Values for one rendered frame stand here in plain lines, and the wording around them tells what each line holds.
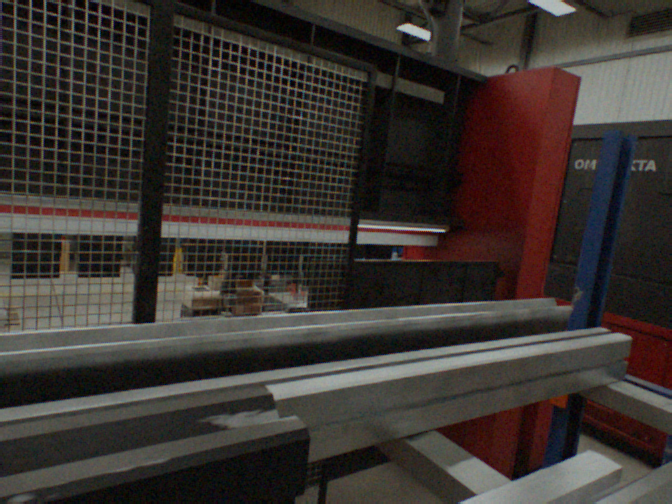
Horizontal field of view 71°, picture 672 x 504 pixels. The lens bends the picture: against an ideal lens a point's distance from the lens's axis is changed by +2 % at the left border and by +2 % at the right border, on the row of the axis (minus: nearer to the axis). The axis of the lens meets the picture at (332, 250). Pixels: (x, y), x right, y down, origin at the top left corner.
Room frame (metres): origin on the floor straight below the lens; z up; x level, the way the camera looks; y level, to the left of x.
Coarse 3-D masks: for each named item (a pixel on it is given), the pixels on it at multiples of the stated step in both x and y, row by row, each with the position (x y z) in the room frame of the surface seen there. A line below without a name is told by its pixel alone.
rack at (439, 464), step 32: (608, 160) 0.76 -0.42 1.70; (608, 192) 0.75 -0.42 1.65; (608, 224) 0.80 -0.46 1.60; (608, 256) 0.78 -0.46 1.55; (576, 288) 0.77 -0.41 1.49; (576, 320) 0.76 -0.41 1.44; (608, 384) 0.59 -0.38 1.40; (640, 384) 0.69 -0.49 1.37; (576, 416) 0.79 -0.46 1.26; (640, 416) 0.56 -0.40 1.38; (384, 448) 0.41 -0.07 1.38; (416, 448) 0.38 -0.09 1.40; (448, 448) 0.38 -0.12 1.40; (576, 448) 0.78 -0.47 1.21; (416, 480) 0.38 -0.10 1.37; (448, 480) 0.35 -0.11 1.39; (480, 480) 0.34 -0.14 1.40
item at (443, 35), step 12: (420, 0) 2.45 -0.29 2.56; (432, 0) 2.49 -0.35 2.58; (444, 0) 2.50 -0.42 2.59; (456, 0) 2.53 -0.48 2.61; (420, 12) 2.55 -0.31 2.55; (432, 12) 2.54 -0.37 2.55; (444, 12) 2.53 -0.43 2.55; (456, 12) 2.53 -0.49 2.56; (432, 24) 2.36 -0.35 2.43; (444, 24) 2.53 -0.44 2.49; (456, 24) 2.54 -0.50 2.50; (432, 36) 2.35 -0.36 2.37; (444, 36) 2.52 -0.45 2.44; (456, 36) 2.55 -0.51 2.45; (432, 48) 2.55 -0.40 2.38; (444, 48) 2.52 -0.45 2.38; (456, 48) 2.58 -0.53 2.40; (444, 60) 2.50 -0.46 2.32; (456, 60) 2.55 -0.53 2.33
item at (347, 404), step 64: (256, 320) 0.40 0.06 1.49; (320, 320) 0.44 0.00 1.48; (384, 320) 0.48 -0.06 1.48; (448, 320) 0.50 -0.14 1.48; (512, 320) 0.57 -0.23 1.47; (0, 384) 0.28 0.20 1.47; (64, 384) 0.30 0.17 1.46; (128, 384) 0.32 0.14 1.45; (192, 384) 0.32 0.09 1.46; (256, 384) 0.34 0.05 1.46; (320, 384) 0.35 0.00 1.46; (384, 384) 0.37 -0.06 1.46; (448, 384) 0.42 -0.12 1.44; (512, 384) 0.48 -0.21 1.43; (576, 384) 0.55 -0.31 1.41; (0, 448) 0.20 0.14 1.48; (64, 448) 0.21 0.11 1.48; (128, 448) 0.22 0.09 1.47; (192, 448) 0.21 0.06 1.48; (256, 448) 0.22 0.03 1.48; (320, 448) 0.34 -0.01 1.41
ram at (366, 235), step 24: (0, 216) 1.57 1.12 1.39; (48, 216) 1.65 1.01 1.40; (72, 216) 1.69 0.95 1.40; (96, 216) 1.73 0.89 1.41; (120, 216) 1.78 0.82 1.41; (168, 216) 1.88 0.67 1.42; (264, 240) 2.13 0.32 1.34; (312, 240) 2.28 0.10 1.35; (360, 240) 2.46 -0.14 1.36; (384, 240) 2.55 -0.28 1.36; (408, 240) 2.65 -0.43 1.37; (432, 240) 2.77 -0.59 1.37
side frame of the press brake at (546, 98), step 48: (480, 96) 2.67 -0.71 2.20; (528, 96) 2.43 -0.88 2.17; (576, 96) 2.47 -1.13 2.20; (480, 144) 2.63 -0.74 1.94; (528, 144) 2.39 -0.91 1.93; (480, 192) 2.59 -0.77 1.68; (528, 192) 2.35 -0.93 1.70; (480, 240) 2.55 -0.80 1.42; (528, 240) 2.36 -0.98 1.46; (528, 288) 2.40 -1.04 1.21; (480, 432) 2.39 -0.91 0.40
